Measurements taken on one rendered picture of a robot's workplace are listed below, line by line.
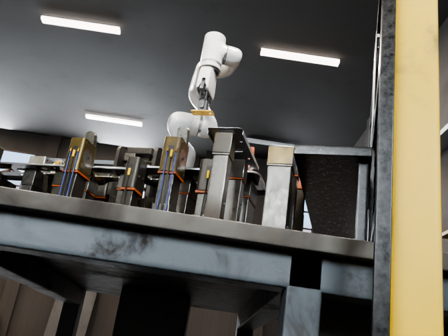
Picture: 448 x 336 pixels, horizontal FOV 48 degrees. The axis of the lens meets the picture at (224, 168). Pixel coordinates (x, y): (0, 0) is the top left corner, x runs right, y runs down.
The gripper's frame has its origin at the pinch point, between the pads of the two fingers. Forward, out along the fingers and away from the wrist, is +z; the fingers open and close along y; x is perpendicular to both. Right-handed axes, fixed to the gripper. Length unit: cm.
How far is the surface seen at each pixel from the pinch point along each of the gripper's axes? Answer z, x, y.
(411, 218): 54, 67, 53
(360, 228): 48, 58, 21
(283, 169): 29.6, 34.6, 16.0
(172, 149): 28.1, 0.7, 24.0
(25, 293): 4, -620, -844
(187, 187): 33.5, 1.2, 4.9
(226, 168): 40, 23, 39
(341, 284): 68, 54, 45
